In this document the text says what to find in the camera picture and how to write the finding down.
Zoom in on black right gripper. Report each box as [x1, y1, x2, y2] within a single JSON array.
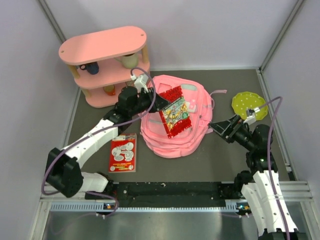
[[208, 113, 256, 151]]

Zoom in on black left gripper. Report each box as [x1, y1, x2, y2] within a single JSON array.
[[129, 87, 171, 117]]

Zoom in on red colourful comic book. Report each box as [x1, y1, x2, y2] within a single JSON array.
[[159, 86, 192, 139]]

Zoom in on pink student backpack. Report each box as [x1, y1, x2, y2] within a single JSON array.
[[140, 75, 215, 159]]

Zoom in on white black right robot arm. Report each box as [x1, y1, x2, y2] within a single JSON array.
[[209, 115, 308, 240]]

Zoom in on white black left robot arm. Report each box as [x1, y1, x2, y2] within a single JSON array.
[[43, 86, 170, 199]]

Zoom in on green polka dot plate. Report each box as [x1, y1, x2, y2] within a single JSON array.
[[231, 91, 266, 120]]

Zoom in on pale green mug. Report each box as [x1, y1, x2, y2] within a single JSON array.
[[114, 53, 139, 69]]

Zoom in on orange cup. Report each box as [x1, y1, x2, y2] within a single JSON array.
[[103, 84, 116, 96]]

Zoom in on pink three-tier wooden shelf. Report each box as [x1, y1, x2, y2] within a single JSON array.
[[58, 26, 150, 108]]

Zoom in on red cover book left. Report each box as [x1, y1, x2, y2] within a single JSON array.
[[108, 133, 137, 173]]

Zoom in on dark blue mug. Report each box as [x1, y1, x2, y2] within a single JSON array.
[[79, 62, 100, 75]]

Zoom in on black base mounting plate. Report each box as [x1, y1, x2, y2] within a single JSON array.
[[84, 181, 255, 207]]

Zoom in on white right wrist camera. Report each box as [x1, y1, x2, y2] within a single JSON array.
[[243, 107, 260, 125]]

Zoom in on grey slotted cable duct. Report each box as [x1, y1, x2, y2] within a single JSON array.
[[50, 201, 251, 213]]

